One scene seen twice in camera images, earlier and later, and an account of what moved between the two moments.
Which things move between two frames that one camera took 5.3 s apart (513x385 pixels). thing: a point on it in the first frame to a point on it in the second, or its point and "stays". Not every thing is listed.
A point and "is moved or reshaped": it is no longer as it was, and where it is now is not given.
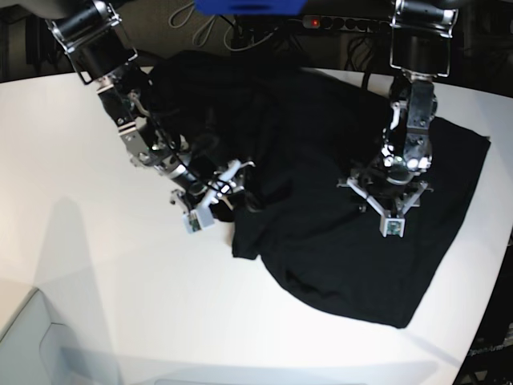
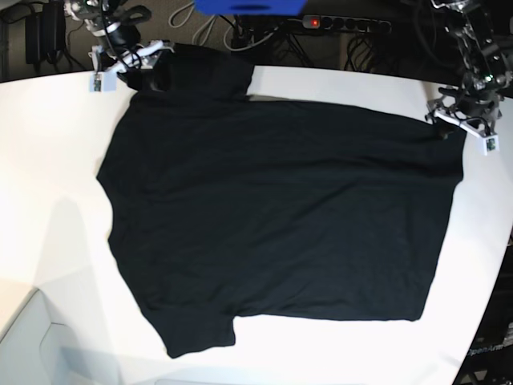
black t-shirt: x=304 y=131 is moved or reshaped
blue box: x=253 y=7 stays
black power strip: x=347 y=23 stays
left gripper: x=223 y=184 to x=115 y=61
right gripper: x=393 y=196 to x=480 y=117
